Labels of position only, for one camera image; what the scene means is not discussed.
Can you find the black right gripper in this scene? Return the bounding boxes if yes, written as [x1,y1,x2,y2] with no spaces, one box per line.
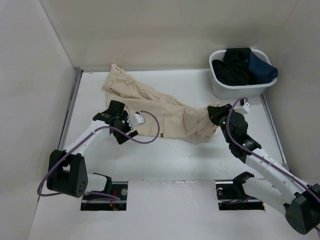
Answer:
[207,103,236,144]

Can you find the beige trousers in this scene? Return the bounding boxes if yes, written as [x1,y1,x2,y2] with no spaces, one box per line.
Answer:
[103,64,218,140]

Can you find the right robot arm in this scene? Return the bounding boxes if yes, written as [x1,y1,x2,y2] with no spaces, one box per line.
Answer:
[207,104,320,235]

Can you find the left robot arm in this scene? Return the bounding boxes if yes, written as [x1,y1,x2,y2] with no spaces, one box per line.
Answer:
[45,100,145,198]

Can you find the white laundry basket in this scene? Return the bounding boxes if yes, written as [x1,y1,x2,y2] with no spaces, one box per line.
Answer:
[208,49,278,100]

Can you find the black garment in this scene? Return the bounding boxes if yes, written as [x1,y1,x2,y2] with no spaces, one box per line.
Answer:
[211,47,252,86]

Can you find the navy blue garment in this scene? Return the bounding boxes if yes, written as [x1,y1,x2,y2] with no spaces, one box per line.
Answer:
[244,51,278,85]

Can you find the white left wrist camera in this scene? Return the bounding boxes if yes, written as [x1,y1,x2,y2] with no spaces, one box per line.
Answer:
[127,112,146,128]

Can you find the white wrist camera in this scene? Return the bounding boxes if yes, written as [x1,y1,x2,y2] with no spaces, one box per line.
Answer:
[127,112,146,128]
[234,99,251,115]

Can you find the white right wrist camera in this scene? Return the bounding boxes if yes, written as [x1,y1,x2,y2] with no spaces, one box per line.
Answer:
[234,99,251,115]

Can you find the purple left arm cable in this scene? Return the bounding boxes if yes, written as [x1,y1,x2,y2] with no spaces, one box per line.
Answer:
[37,110,161,208]

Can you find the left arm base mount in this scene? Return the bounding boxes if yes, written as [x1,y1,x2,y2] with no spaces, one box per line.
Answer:
[80,182,128,212]

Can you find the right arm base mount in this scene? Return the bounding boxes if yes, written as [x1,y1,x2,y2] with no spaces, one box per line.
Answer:
[215,180,265,211]

